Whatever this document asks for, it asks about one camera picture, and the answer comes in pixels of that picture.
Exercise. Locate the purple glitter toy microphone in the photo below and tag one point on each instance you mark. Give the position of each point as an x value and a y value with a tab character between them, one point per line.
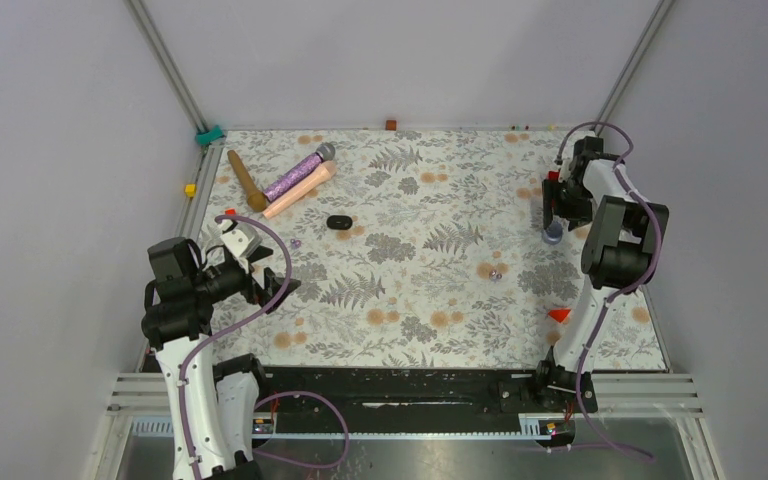
325	152

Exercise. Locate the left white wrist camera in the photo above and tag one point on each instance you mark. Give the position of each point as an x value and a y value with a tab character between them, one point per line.
240	240

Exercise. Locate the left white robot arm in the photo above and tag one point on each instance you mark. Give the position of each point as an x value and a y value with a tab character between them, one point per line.
211	405

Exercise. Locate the brown toy microphone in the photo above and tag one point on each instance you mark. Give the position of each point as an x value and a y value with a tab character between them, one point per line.
255	198

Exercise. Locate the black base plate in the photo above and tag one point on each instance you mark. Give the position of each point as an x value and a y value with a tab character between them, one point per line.
314	400

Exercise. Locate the red triangle block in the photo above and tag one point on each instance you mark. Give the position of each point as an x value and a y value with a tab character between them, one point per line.
559	315

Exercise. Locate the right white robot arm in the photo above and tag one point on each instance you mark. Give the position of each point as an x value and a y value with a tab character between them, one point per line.
619	255

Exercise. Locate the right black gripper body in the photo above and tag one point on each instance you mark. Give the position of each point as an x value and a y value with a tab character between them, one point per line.
572	201

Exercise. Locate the purple earbud case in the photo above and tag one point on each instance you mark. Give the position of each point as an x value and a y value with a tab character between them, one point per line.
553	234

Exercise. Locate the teal corner bracket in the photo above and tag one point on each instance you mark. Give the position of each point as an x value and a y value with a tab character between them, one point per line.
205	138

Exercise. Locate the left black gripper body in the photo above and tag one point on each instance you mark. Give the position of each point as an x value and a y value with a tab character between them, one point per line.
226	278

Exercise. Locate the pink toy microphone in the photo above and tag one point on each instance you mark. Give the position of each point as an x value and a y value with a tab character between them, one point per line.
324	171

